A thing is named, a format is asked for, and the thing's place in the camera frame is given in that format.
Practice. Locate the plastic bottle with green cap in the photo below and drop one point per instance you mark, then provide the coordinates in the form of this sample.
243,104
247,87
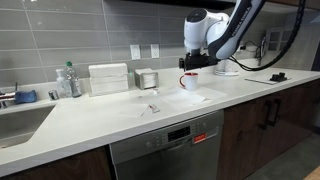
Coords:
74,83

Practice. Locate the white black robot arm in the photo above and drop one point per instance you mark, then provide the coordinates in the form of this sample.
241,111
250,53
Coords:
233,30

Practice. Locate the thin white straw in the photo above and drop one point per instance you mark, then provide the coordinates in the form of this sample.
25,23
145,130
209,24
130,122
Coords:
144,111

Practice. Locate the grey vented wall panel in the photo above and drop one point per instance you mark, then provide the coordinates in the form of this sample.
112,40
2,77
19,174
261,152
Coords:
276,38

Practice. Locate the dark wood door with logo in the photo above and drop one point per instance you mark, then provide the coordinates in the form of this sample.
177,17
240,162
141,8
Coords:
243,143

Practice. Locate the white round plate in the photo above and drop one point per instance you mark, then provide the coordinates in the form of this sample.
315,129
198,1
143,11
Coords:
226,73

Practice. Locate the metal napkin dispenser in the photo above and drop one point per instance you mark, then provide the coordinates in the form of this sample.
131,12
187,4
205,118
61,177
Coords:
146,79

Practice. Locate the white wall light switch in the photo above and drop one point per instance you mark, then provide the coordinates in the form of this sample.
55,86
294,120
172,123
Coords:
135,52

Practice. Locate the white undermount sink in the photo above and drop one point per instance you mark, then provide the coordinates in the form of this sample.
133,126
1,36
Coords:
20,126

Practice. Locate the red dishwasher sticker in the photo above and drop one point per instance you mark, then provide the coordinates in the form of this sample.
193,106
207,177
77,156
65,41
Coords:
199,138

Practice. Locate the wood cabinet under sink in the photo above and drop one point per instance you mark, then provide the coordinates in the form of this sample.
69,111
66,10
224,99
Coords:
60,166

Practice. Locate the white wall outlet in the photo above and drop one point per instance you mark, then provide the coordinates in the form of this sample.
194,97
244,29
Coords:
155,51

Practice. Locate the small white counter object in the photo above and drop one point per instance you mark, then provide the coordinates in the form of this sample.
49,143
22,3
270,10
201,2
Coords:
155,91

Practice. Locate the blue sponge cloth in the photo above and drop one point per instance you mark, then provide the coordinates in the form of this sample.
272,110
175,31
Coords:
25,96

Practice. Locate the wall outlet with plug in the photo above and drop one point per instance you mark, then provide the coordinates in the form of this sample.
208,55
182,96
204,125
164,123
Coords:
241,47

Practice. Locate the small metal can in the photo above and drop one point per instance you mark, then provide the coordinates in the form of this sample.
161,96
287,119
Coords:
53,95

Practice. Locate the translucent plastic sheet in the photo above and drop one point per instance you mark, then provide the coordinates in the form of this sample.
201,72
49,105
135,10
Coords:
215,92

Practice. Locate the white paper towel stack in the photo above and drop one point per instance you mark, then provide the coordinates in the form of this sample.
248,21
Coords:
108,80

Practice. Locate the tall paper cup stack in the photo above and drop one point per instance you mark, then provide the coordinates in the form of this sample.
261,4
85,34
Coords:
221,66

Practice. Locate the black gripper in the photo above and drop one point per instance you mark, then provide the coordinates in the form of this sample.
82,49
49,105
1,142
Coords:
198,62

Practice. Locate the stainless steel dishwasher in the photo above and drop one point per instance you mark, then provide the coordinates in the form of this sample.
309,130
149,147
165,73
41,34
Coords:
160,156

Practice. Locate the dark upper cabinet underside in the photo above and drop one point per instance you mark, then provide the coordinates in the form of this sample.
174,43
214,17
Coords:
150,2

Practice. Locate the small red white packet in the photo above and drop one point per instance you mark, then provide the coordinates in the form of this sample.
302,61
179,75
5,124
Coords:
154,108

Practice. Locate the black small device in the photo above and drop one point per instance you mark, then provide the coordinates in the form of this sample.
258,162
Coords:
278,77

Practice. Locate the white paper sheet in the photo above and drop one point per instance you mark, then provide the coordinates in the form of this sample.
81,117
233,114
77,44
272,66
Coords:
183,97

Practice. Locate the clear soap bottle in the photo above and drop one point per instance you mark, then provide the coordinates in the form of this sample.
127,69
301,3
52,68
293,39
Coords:
62,85

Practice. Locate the chrome faucet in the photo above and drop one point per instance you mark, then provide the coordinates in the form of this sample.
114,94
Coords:
6,96

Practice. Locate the plain dark wood cabinet door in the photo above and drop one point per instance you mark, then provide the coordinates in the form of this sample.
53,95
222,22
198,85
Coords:
293,123

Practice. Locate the short paper cup stack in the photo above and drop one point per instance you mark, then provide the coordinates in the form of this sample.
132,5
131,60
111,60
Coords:
232,66

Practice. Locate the flat white board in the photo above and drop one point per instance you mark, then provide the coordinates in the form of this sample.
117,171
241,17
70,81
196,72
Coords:
263,80

